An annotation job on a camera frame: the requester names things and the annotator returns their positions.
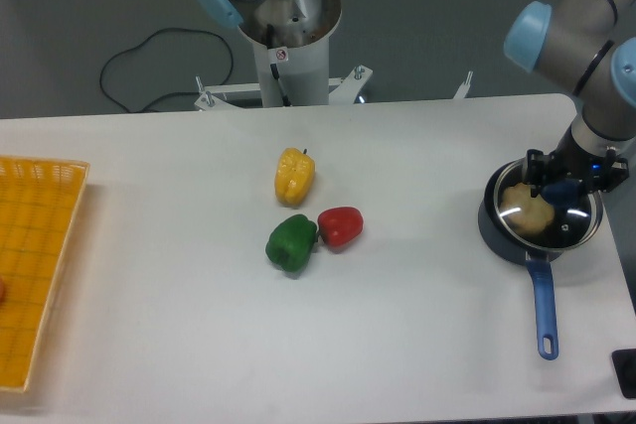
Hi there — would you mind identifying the red bell pepper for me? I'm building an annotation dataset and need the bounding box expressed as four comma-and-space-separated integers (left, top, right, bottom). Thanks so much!
318, 207, 364, 248

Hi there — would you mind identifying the black floor cable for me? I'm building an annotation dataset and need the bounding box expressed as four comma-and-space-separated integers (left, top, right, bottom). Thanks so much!
99, 27, 235, 114

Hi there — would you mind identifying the glass lid blue knob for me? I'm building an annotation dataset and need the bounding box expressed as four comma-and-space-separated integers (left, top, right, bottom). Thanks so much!
484, 161, 603, 252

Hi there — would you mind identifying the beige cauliflower toy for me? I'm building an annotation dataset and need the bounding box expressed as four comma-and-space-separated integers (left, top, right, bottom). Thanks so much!
499, 183, 555, 237

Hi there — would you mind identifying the yellow bell pepper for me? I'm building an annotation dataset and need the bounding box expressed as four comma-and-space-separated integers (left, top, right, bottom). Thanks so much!
274, 148, 316, 207

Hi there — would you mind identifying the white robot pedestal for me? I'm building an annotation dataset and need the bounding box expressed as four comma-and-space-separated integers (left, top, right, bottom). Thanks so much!
239, 0, 342, 107

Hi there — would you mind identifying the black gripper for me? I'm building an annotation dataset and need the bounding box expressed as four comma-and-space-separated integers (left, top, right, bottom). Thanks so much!
525, 127, 628, 198

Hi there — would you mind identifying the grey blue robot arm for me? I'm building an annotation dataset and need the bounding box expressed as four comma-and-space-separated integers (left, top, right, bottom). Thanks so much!
198, 0, 635, 205

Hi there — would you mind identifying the yellow woven basket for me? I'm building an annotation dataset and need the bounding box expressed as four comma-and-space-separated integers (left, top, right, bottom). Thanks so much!
1, 156, 90, 393

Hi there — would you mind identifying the black corner device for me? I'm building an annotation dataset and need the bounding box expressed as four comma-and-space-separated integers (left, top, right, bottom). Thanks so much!
611, 349, 636, 399

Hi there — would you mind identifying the dark pot blue handle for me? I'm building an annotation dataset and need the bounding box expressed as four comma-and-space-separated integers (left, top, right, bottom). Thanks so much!
477, 159, 604, 361

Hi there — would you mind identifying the green bell pepper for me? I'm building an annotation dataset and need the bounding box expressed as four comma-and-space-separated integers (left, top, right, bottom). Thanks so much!
265, 214, 318, 274

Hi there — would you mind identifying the white pedestal base frame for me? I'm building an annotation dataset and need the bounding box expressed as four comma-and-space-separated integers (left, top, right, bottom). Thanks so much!
193, 65, 476, 111

